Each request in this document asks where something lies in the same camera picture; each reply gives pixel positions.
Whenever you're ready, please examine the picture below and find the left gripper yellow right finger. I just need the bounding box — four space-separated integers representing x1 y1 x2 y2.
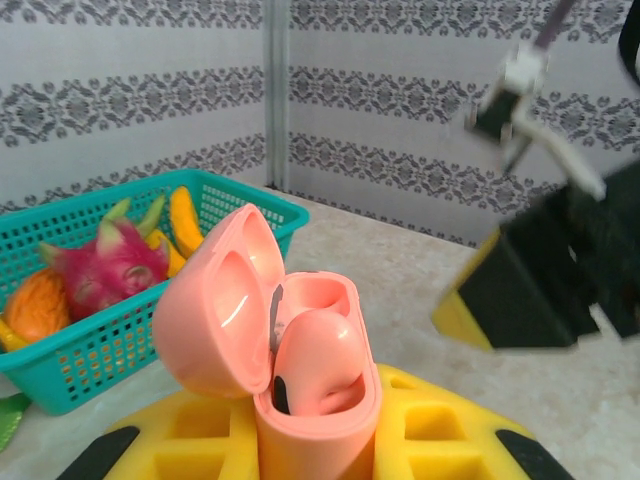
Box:
372 363 576 480

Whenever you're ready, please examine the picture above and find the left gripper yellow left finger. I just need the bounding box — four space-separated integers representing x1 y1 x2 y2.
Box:
57 390 262 480

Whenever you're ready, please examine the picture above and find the glossy earbud charging case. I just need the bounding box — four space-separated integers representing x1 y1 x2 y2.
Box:
151 202 384 480

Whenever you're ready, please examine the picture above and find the white wireless earbud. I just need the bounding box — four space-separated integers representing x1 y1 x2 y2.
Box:
272 309 369 417

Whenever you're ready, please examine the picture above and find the teal plastic mesh basket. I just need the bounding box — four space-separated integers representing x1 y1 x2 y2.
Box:
0 168 311 417

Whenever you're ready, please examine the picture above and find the green snack packet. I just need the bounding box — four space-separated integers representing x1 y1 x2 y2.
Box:
0 392 32 454

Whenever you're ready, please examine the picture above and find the yellow banana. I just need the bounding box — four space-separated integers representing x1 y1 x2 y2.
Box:
143 228 187 279
168 185 206 260

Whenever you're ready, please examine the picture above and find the pink dragon fruit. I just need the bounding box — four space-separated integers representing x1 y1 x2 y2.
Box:
38 194 172 322

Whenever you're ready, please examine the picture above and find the orange fruit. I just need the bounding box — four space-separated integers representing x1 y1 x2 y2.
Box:
3 267 72 344

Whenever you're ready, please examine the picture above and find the metal corner pole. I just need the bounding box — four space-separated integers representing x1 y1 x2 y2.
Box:
263 0 292 190

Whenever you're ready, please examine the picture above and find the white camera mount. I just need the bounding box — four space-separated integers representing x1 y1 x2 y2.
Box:
464 42 609 202

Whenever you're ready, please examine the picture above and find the black cable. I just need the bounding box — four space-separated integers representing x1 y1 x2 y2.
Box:
531 0 577 52

